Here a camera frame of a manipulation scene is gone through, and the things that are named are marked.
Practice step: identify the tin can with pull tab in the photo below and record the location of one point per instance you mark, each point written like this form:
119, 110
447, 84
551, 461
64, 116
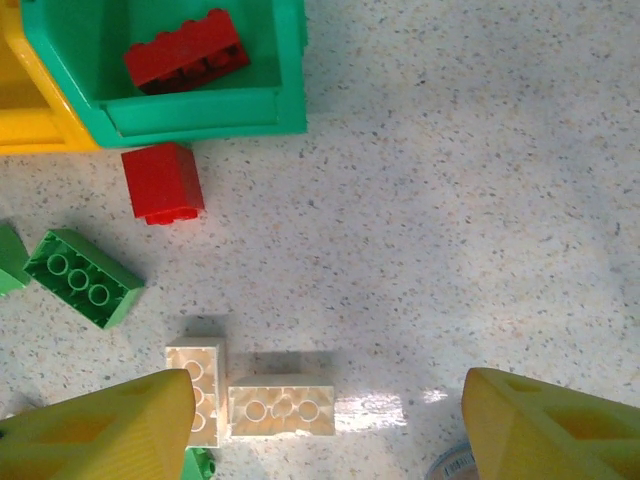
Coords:
452, 465

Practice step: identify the yellow plastic bin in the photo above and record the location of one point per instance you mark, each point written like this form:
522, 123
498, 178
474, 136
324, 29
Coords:
30, 125

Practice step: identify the small green lego brick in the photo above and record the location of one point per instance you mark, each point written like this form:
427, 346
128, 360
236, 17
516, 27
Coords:
197, 465

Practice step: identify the green plastic bin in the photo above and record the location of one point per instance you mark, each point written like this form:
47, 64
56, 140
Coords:
200, 115

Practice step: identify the wooden block near centre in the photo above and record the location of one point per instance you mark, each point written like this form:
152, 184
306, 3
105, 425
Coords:
205, 357

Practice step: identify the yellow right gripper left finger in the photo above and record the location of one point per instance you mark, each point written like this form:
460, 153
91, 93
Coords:
100, 440

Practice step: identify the red lego brick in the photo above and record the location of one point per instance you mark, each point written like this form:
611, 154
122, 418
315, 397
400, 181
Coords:
160, 180
185, 55

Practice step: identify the long white lego brick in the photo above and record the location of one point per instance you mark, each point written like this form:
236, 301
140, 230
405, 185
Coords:
280, 387

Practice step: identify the long green lego brick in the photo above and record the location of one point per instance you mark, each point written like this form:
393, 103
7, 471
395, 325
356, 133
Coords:
127, 292

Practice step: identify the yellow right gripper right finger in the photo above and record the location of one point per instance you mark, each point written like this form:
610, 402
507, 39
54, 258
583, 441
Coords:
540, 440

